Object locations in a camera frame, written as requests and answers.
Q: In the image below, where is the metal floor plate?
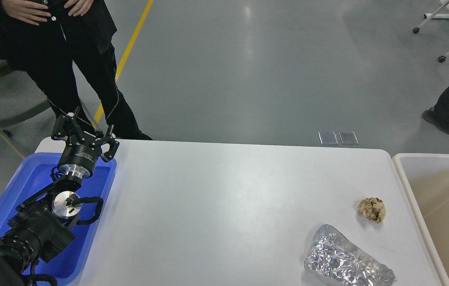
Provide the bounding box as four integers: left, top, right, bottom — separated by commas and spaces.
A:
339, 131, 359, 145
318, 131, 339, 145

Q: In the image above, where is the right metal floor plate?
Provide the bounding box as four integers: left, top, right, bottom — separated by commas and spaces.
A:
339, 131, 359, 145

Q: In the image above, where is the person's right hand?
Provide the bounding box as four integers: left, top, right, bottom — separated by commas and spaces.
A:
1, 0, 52, 26

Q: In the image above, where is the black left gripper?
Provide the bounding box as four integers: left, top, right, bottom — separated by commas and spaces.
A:
51, 107, 120, 179

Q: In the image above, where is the white plastic bin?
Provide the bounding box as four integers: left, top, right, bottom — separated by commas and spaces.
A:
393, 153, 449, 286

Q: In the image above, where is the blue plastic tray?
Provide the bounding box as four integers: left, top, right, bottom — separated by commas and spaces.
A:
0, 153, 117, 286

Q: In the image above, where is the left metal floor plate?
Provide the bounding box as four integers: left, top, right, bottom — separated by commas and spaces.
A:
318, 131, 339, 145

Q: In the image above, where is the person in black clothes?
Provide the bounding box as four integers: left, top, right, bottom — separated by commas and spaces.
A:
0, 0, 150, 141

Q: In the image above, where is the person's left hand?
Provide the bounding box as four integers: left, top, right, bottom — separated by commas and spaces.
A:
64, 0, 94, 17

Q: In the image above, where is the crumpled brown paper ball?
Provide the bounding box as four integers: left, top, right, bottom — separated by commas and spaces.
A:
357, 197, 386, 223

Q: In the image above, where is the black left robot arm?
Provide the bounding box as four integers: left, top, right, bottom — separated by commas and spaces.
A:
0, 108, 119, 286

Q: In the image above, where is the crumpled silver foil bag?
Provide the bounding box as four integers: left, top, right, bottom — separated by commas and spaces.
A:
304, 224, 397, 286

